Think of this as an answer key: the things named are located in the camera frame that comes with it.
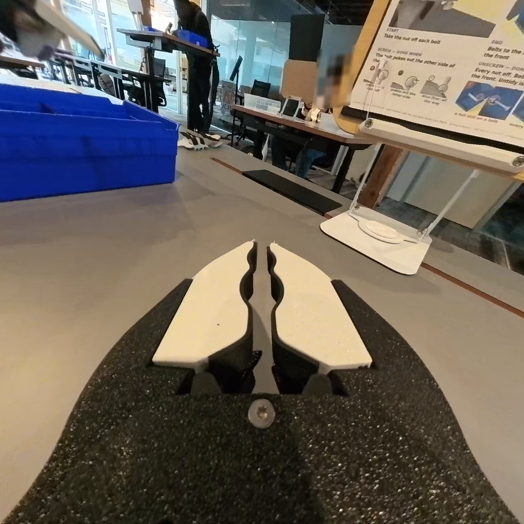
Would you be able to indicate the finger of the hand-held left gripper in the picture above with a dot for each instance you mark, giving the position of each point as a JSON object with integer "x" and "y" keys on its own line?
{"x": 77, "y": 24}

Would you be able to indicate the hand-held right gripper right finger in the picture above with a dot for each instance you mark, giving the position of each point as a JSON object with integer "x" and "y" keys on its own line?
{"x": 319, "y": 323}

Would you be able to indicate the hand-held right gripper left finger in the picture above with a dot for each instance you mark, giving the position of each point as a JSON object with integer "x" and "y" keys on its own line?
{"x": 204, "y": 319}

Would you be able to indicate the blue plastic parts bin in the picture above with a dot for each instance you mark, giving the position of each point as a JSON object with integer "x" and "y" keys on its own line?
{"x": 82, "y": 163}

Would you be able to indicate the standing desk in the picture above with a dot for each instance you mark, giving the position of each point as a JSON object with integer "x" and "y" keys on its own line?
{"x": 139, "y": 39}

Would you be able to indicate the white document stand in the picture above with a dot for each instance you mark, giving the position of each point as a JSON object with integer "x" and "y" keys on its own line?
{"x": 368, "y": 245}

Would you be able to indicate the black office chair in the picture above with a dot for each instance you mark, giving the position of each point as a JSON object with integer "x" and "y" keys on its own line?
{"x": 157, "y": 77}
{"x": 262, "y": 88}

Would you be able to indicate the small blue bin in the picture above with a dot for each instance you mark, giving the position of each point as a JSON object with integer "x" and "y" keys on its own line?
{"x": 196, "y": 37}

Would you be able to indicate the black table mat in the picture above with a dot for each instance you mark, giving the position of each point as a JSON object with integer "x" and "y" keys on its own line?
{"x": 294, "y": 190}

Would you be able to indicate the white and black device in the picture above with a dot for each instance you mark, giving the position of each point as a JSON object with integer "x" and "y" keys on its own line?
{"x": 213, "y": 140}
{"x": 190, "y": 141}

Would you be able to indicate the long office table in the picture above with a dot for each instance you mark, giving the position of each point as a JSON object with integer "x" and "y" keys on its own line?
{"x": 286, "y": 123}

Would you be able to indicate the tablet on stand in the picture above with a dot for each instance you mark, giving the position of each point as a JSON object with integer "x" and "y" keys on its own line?
{"x": 291, "y": 107}

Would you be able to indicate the cardboard box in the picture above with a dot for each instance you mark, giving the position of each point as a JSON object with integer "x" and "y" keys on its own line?
{"x": 297, "y": 77}

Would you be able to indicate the printed instruction sheet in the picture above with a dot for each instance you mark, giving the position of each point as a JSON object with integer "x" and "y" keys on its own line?
{"x": 430, "y": 53}

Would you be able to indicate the wooden board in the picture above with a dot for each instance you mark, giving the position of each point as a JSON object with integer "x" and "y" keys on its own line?
{"x": 378, "y": 20}

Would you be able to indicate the brown wooden post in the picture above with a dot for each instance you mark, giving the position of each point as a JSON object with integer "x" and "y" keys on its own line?
{"x": 382, "y": 176}

